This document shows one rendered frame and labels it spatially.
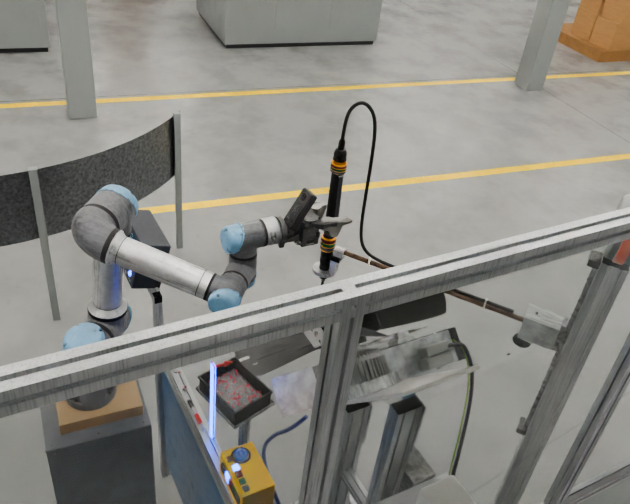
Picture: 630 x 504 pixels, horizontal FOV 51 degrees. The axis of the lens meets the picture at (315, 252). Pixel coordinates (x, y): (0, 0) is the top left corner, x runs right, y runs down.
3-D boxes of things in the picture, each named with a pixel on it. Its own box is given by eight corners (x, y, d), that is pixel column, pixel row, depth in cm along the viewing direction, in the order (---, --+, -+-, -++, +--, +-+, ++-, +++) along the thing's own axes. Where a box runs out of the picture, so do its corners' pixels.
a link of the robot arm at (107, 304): (76, 347, 201) (74, 199, 170) (99, 317, 214) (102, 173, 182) (113, 359, 201) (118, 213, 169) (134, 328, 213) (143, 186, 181)
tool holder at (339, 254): (345, 271, 197) (349, 244, 192) (335, 283, 192) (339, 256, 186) (318, 261, 200) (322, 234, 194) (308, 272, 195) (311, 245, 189)
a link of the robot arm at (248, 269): (219, 295, 177) (220, 262, 171) (232, 271, 186) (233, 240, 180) (247, 301, 176) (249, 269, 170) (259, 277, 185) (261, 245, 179)
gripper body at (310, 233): (308, 229, 189) (270, 237, 184) (311, 203, 184) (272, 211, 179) (320, 243, 184) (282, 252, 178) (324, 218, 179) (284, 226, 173)
